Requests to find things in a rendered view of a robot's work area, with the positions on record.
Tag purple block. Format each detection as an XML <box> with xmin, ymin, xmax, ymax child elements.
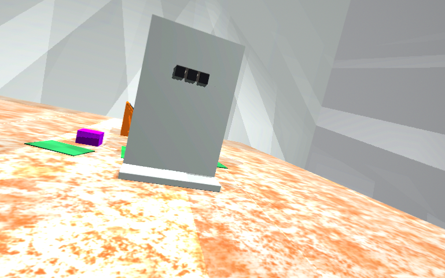
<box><xmin>75</xmin><ymin>129</ymin><xmax>105</xmax><ymax>147</ymax></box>

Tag grey panel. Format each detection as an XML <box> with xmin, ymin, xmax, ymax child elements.
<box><xmin>118</xmin><ymin>14</ymin><xmax>245</xmax><ymax>192</ymax></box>

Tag green square mat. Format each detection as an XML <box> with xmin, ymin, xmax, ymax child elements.
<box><xmin>217</xmin><ymin>162</ymin><xmax>228</xmax><ymax>169</ymax></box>

